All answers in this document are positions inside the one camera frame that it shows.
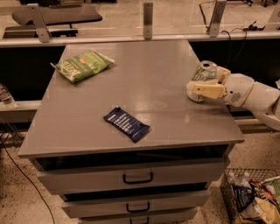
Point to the blue snack bag in basket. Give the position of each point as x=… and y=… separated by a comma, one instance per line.
x=243, y=197

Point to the bottom drawer black handle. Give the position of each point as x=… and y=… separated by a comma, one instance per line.
x=140, y=220

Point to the clear plastic water bottle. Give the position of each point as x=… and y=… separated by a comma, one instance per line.
x=6, y=98

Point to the metal rail barrier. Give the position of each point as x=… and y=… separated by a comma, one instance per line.
x=34, y=42

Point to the dark blue snack bar wrapper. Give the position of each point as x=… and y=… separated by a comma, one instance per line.
x=127, y=124

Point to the drawer black handle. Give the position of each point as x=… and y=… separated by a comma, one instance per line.
x=138, y=208
x=137, y=179
x=140, y=220

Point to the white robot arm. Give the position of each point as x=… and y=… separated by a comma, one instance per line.
x=262, y=102

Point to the plastic bottle in basket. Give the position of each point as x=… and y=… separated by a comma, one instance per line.
x=241, y=180

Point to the middle metal bracket post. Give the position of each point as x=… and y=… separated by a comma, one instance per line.
x=147, y=20

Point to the silver green 7up can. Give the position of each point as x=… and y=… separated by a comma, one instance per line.
x=205, y=71

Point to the left metal bracket post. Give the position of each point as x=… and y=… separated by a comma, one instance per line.
x=39, y=23

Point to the middle drawer black handle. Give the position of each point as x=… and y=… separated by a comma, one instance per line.
x=138, y=208

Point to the metal bracket post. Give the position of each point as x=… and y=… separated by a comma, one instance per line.
x=39, y=23
x=218, y=10
x=147, y=20

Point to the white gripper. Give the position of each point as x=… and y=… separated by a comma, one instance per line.
x=238, y=88

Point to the top drawer black handle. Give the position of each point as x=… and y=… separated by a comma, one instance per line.
x=137, y=179

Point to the right metal bracket post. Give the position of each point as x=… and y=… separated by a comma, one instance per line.
x=218, y=10

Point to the wire basket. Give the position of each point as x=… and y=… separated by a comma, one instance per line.
x=228, y=194

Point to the green chip bag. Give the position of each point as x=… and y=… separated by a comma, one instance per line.
x=82, y=66

